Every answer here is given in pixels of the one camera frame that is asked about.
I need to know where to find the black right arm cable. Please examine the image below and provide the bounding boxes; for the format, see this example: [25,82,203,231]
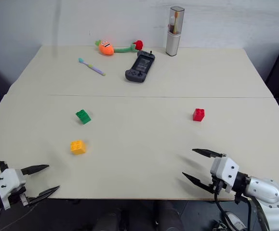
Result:
[213,183,232,223]

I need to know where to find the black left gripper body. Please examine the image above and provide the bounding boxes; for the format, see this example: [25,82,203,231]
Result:
[8,186,30,207]

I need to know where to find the green toy brick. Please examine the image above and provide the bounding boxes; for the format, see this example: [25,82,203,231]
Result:
[75,109,93,125]

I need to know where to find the grey handheld game controller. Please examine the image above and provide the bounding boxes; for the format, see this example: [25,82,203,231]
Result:
[125,50,157,83]

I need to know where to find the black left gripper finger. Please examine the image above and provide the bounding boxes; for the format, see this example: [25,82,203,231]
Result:
[21,164,50,176]
[27,185,61,205]

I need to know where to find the purple toothbrush with teal head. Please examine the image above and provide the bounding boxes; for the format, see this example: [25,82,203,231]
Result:
[78,57,106,77]

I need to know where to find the orange carrot plush toy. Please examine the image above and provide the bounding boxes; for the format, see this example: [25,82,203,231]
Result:
[95,39,115,57]

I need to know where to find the red rose plush toy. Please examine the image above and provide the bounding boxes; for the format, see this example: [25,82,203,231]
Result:
[113,39,145,54]

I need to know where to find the white clear-lid toothbrush case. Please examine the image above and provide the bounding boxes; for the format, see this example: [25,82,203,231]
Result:
[166,6,185,57]

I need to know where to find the orange toothbrush in case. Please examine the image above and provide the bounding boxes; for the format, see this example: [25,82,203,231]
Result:
[169,11,180,34]

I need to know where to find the red toy brick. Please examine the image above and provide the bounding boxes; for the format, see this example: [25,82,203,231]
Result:
[192,108,205,122]

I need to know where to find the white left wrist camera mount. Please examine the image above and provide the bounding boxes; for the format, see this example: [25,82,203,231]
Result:
[0,168,27,211]

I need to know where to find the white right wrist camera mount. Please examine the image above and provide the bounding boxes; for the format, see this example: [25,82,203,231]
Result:
[210,156,240,193]

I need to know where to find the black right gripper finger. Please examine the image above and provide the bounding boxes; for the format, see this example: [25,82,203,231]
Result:
[192,148,227,159]
[182,172,215,194]

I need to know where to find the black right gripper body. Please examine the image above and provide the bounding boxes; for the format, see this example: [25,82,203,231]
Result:
[209,175,227,195]

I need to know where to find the white grey shoe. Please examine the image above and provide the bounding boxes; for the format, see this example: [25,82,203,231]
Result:
[222,211,247,231]

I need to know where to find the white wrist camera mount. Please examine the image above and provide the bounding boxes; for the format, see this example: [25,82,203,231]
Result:
[0,168,27,211]
[210,156,240,193]

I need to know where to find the yellow toy brick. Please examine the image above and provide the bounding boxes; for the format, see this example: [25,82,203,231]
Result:
[70,140,87,156]

